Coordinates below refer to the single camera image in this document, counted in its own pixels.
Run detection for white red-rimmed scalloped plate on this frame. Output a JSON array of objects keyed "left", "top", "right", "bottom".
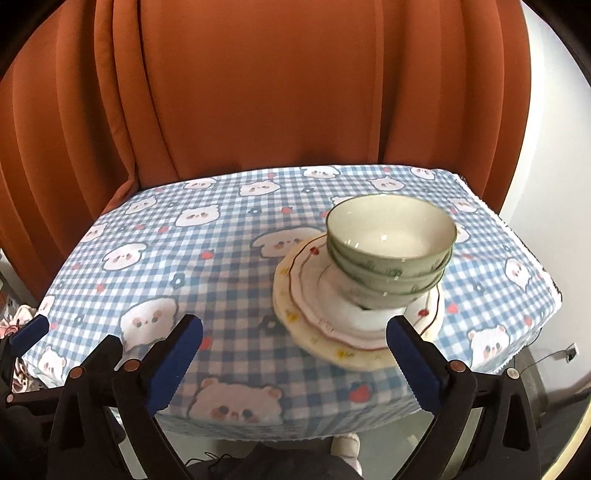
[{"left": 287, "top": 235, "right": 445, "bottom": 351}]

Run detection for blue checkered bear tablecloth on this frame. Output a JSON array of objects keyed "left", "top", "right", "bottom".
[{"left": 24, "top": 165, "right": 562, "bottom": 440}]

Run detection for white slipper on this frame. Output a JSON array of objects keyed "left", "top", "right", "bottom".
[{"left": 331, "top": 432, "right": 363, "bottom": 476}]

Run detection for black cable with plug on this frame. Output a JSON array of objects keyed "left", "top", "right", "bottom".
[{"left": 519, "top": 343, "right": 578, "bottom": 375}]

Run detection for yellow floral cream plate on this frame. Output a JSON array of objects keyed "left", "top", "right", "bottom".
[{"left": 271, "top": 244, "right": 447, "bottom": 371}]

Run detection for orange curtain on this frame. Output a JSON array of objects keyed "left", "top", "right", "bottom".
[{"left": 1, "top": 1, "right": 531, "bottom": 299}]

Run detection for green floral bowl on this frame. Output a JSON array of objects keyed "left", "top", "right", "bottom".
[
  {"left": 325, "top": 194, "right": 458, "bottom": 276},
  {"left": 325, "top": 265, "right": 445, "bottom": 310},
  {"left": 328, "top": 244, "right": 453, "bottom": 294}
]

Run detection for cluttered shelf items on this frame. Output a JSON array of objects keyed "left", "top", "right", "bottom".
[{"left": 1, "top": 274, "right": 45, "bottom": 393}]

